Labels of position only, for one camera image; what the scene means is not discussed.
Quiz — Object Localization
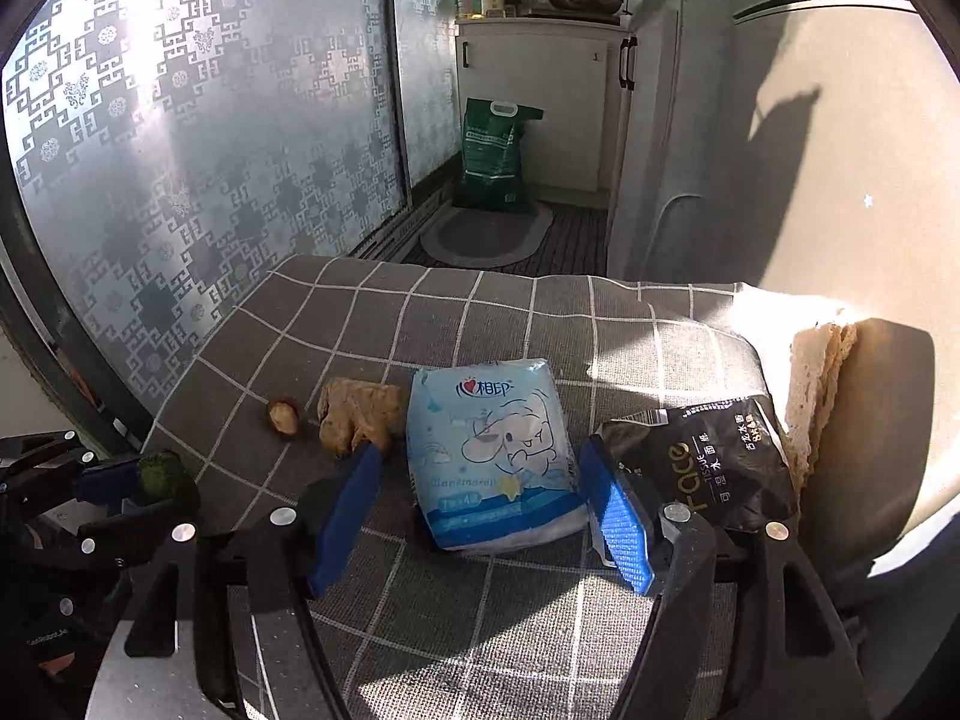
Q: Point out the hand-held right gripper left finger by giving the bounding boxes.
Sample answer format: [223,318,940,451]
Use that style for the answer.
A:
[124,441,391,720]

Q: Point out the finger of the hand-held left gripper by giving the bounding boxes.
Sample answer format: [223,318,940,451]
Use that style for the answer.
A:
[0,431,142,505]
[15,508,170,572]

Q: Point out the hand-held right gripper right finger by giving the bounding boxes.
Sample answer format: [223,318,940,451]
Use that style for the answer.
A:
[579,435,872,720]

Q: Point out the green vegetable scrap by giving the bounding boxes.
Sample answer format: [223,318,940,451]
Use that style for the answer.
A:
[136,451,201,520]

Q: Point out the black tissue pack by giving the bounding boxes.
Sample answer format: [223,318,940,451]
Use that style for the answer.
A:
[598,394,800,535]

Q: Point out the ginger root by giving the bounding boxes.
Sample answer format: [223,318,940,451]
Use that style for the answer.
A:
[316,377,410,460]

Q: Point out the light blue tissue pack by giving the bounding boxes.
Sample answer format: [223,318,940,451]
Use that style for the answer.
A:
[406,358,590,554]

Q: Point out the grey checked cloth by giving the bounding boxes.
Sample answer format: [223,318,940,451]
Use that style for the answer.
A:
[112,253,871,720]

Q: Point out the striped dark floor rug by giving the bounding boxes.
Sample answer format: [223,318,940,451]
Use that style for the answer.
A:
[401,199,610,277]

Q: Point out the oval grey floor mat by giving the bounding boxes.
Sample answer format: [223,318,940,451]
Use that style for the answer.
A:
[419,200,554,269]

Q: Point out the patterned frosted sliding door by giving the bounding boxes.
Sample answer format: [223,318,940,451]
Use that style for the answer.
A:
[0,0,462,458]

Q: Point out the tall white cabinet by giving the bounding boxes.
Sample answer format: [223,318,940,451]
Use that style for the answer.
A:
[604,0,737,280]

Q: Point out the white kitchen cabinet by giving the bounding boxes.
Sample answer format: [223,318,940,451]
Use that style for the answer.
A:
[454,13,638,197]

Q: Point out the white refrigerator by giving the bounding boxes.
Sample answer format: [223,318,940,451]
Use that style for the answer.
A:
[651,0,960,601]

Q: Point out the green sack with handle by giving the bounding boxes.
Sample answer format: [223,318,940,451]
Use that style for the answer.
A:
[454,97,545,215]

